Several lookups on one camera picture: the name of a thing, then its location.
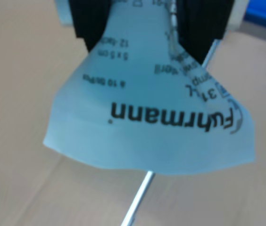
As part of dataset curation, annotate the white printed Fuhrmann packet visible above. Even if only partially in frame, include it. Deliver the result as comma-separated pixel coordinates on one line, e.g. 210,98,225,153
42,0,258,176

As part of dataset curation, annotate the blue bin with masks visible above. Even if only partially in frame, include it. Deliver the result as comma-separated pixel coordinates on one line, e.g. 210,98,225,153
244,0,266,24

